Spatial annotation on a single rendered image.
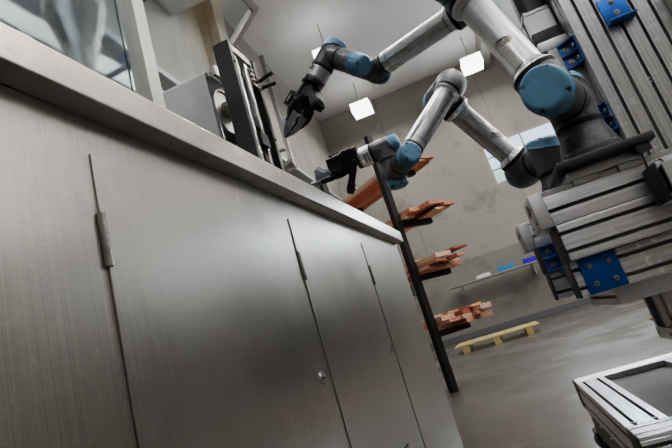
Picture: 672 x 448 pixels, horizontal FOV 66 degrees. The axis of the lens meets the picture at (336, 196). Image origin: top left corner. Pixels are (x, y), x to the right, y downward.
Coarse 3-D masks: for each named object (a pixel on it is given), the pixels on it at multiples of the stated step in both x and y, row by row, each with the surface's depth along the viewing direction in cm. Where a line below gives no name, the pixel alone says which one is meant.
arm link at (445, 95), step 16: (448, 80) 180; (464, 80) 184; (432, 96) 181; (448, 96) 179; (432, 112) 175; (416, 128) 173; (432, 128) 174; (416, 144) 167; (400, 160) 167; (416, 160) 166
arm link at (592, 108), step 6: (570, 72) 133; (576, 72) 133; (576, 78) 132; (582, 78) 133; (582, 84) 129; (588, 90) 132; (588, 96) 130; (588, 102) 130; (594, 102) 131; (582, 108) 128; (588, 108) 129; (594, 108) 130; (576, 114) 128; (582, 114) 129; (588, 114) 129; (570, 120) 130; (552, 126) 137; (558, 126) 133
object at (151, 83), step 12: (132, 0) 81; (132, 12) 81; (144, 12) 84; (132, 24) 80; (144, 24) 82; (144, 36) 81; (144, 48) 79; (144, 60) 78; (144, 72) 78; (156, 72) 80; (144, 84) 77; (156, 84) 79; (156, 96) 77
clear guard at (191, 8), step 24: (168, 0) 181; (192, 0) 190; (216, 0) 199; (240, 0) 209; (168, 24) 186; (192, 24) 195; (216, 24) 205; (240, 24) 216; (168, 48) 192; (192, 48) 201; (168, 72) 198; (192, 72) 208
